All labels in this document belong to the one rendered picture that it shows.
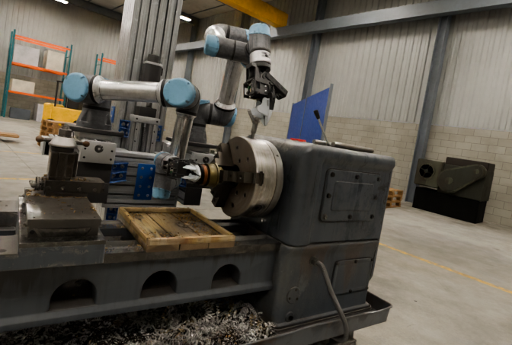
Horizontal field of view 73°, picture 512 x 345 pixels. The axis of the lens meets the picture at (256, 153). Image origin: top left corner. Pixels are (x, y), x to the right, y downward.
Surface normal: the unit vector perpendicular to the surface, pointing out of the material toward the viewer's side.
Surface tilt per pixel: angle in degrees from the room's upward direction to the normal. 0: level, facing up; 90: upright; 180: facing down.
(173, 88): 90
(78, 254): 88
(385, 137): 90
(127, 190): 90
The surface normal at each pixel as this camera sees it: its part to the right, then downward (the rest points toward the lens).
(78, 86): -0.18, 0.04
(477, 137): -0.74, -0.08
